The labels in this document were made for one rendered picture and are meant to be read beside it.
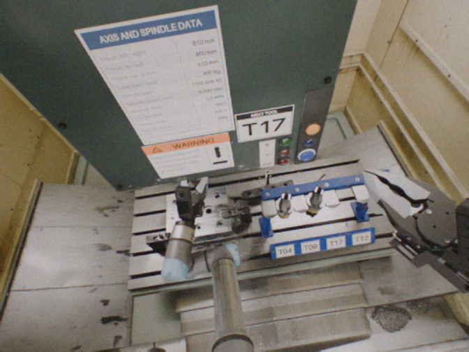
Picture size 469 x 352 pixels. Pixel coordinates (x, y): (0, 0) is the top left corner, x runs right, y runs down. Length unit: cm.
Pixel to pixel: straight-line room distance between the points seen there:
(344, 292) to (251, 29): 125
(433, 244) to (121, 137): 49
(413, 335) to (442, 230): 113
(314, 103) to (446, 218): 25
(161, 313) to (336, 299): 86
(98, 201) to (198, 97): 147
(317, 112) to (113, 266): 140
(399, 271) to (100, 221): 159
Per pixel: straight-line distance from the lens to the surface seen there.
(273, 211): 94
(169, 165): 53
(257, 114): 45
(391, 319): 153
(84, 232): 173
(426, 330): 158
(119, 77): 40
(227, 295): 76
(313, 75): 43
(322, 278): 138
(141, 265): 133
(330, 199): 99
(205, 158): 52
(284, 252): 119
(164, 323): 154
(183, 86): 40
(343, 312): 142
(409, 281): 147
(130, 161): 53
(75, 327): 161
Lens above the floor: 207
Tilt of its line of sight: 57 degrees down
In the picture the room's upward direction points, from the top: 11 degrees counter-clockwise
